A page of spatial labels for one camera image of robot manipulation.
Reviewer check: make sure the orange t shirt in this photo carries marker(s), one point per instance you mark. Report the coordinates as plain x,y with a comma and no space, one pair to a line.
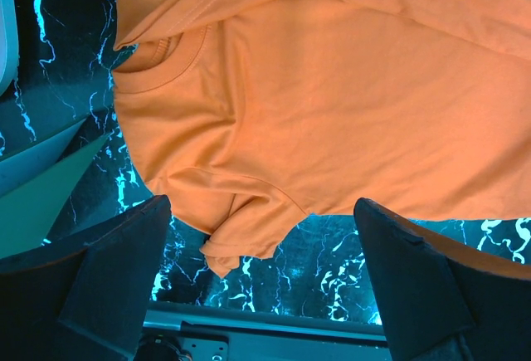
251,115

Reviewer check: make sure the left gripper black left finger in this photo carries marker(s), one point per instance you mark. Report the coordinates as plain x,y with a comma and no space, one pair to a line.
85,296

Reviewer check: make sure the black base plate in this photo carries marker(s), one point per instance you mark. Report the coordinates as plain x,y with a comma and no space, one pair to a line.
206,333

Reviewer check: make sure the pink wooden stool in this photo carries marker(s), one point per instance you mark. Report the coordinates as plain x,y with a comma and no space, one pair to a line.
9,44

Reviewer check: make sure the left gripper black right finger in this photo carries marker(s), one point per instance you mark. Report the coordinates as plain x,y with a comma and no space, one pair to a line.
439,299

